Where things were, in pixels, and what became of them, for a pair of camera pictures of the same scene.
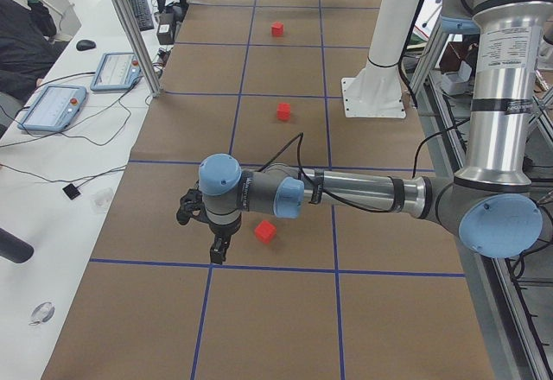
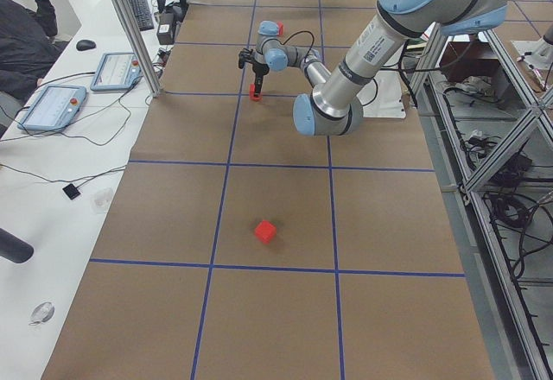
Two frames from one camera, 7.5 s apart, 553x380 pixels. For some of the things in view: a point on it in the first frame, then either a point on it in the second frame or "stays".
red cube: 264,231 stays
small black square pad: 71,191 stays
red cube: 283,111 to 251,93
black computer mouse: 84,45 stays
